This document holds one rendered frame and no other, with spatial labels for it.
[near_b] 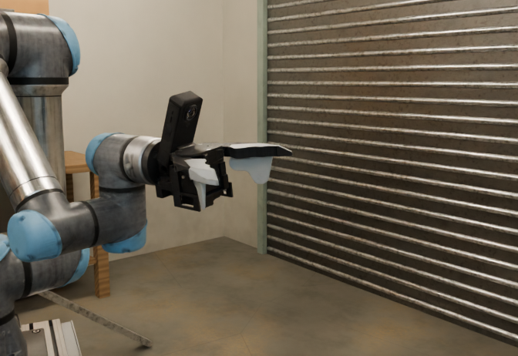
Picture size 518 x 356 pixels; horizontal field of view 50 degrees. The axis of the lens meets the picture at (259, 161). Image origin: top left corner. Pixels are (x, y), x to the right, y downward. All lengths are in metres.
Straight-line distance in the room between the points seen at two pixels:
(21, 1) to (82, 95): 0.71
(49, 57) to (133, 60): 3.13
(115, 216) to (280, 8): 3.28
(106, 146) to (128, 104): 3.29
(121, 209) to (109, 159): 0.08
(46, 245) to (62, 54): 0.41
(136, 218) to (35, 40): 0.38
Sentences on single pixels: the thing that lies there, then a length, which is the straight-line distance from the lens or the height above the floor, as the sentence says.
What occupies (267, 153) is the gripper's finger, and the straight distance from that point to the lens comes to 0.78.
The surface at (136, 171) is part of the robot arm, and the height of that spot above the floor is 1.20.
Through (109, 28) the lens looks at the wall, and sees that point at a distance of 4.16.
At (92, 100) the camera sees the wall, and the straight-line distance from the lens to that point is 4.09.
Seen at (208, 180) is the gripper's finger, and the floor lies 1.22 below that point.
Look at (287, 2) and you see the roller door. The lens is 3.99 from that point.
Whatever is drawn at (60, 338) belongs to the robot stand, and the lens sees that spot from 1.45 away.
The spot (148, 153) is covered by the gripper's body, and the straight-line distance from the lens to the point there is 0.84.
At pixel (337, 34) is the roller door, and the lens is 3.66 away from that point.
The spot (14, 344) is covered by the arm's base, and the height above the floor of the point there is 0.86.
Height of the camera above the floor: 1.34
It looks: 9 degrees down
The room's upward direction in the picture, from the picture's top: straight up
